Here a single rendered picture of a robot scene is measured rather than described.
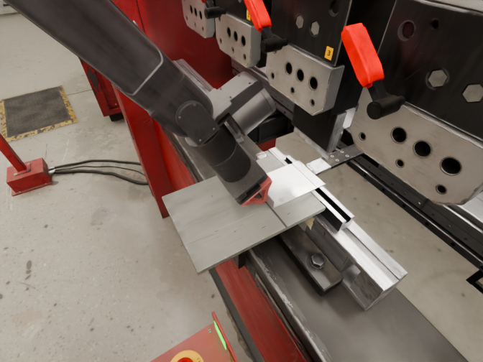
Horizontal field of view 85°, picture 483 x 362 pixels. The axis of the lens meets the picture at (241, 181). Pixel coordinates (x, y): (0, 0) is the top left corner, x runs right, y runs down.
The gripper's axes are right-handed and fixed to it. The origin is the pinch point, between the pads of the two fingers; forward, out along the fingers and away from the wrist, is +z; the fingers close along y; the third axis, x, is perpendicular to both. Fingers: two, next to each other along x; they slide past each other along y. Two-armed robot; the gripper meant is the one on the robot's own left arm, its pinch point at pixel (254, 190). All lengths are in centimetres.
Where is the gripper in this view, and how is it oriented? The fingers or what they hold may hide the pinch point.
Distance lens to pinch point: 51.7
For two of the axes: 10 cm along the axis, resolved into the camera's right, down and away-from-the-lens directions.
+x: -7.7, 6.4, 0.3
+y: -4.9, -6.2, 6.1
